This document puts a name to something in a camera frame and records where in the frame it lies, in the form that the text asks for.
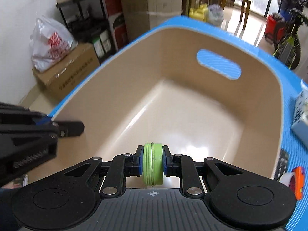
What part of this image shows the green round tin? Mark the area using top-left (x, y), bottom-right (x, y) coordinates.
top-left (142, 142), bottom-right (163, 186)

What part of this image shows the beige plastic storage bin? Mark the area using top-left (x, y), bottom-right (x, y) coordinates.
top-left (29, 28), bottom-right (283, 182)

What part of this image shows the black remote control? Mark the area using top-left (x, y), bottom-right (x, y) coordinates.
top-left (274, 149), bottom-right (289, 181)

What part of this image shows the brown cardboard box on floor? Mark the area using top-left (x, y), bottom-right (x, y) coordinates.
top-left (33, 43), bottom-right (100, 100)

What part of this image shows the white plastic shopping bag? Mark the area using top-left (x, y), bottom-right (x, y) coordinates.
top-left (30, 16), bottom-right (78, 73)

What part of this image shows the blue silicone mat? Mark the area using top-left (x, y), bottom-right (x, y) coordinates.
top-left (48, 16), bottom-right (307, 230)

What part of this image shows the tissue pack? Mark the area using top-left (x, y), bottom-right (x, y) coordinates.
top-left (291, 80), bottom-right (308, 148)

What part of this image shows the black metal shelf rack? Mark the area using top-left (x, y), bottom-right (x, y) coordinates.
top-left (56, 0), bottom-right (116, 63)

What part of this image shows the yellow oil jug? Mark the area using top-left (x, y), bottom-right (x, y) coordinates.
top-left (188, 4), bottom-right (208, 22)

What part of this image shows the large wrapped cardboard box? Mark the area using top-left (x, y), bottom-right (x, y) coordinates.
top-left (124, 10), bottom-right (182, 42)

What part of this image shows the grey plastic bag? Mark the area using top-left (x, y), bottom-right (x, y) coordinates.
top-left (207, 4), bottom-right (224, 27)

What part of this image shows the red white appliance box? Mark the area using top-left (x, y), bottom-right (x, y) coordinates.
top-left (103, 0), bottom-right (129, 51)

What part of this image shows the red bucket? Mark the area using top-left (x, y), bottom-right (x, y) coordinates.
top-left (264, 13), bottom-right (285, 44)

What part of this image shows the wooden stool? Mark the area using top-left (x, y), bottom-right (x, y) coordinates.
top-left (225, 0), bottom-right (252, 30)

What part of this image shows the green black bicycle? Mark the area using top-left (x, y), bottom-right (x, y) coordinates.
top-left (273, 0), bottom-right (307, 70)

